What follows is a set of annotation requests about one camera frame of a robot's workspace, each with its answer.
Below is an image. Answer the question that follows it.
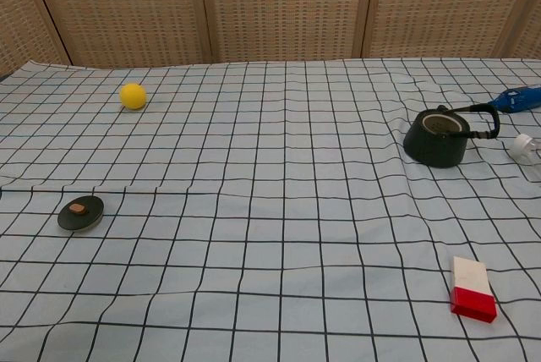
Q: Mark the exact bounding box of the yellow foam ball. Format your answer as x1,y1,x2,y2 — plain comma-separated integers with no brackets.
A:
119,82,148,112

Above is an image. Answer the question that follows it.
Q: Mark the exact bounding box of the woven bamboo folding screen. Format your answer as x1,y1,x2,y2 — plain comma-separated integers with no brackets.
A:
0,0,541,78

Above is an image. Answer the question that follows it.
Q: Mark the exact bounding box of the black cast iron teapot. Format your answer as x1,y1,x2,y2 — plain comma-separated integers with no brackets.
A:
402,104,501,168

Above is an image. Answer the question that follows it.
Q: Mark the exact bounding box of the red and white box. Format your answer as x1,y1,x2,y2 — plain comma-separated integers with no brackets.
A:
449,255,498,323

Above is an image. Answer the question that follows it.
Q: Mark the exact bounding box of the clear plastic bottle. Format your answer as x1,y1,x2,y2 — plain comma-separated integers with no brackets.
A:
508,133,541,181

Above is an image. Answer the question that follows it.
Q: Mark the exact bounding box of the black lid with brown knob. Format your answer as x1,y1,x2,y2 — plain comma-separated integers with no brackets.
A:
57,195,105,233

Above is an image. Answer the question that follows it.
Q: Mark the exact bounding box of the blue checkered tablecloth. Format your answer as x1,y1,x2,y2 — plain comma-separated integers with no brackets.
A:
0,57,541,362

